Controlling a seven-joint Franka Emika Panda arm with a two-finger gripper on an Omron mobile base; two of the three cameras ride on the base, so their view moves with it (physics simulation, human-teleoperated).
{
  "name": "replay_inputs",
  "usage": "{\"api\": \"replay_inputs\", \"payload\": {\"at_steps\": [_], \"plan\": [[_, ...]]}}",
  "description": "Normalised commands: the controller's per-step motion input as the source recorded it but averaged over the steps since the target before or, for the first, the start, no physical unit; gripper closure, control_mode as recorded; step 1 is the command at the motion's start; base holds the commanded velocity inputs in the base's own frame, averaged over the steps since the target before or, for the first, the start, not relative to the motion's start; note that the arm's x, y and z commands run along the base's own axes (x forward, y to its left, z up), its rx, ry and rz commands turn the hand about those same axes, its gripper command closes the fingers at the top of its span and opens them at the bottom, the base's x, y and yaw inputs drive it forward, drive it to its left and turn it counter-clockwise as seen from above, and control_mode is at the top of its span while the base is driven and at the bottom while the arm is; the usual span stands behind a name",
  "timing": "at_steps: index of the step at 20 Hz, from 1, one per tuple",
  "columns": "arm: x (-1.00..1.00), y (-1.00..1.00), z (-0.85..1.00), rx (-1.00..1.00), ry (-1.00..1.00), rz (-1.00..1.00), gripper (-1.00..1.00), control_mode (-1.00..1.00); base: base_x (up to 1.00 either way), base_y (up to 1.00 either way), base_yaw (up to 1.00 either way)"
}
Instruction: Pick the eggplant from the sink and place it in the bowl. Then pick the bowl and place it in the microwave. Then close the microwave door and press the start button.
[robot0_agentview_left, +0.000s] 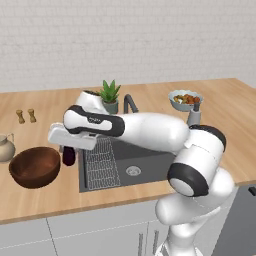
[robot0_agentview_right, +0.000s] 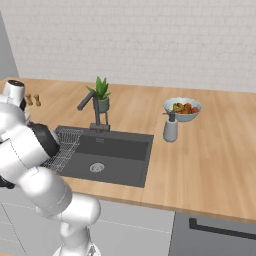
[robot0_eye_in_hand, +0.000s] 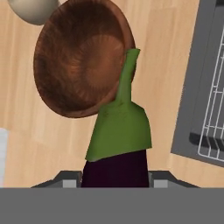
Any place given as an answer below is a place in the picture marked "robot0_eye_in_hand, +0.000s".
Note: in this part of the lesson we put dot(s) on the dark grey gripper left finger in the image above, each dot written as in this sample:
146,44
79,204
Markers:
69,180

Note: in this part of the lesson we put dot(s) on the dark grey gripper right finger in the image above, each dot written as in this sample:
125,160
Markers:
161,180

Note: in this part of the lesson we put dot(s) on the purple eggplant with green stem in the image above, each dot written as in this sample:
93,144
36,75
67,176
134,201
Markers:
121,134

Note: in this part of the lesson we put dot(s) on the grey microwave door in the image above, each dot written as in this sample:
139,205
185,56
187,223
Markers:
195,87

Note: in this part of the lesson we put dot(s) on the brown wooden bowl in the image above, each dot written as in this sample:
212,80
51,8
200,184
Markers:
81,58

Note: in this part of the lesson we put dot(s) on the white flat object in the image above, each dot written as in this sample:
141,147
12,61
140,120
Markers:
3,157

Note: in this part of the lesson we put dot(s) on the beige round object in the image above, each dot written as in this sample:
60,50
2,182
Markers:
33,10

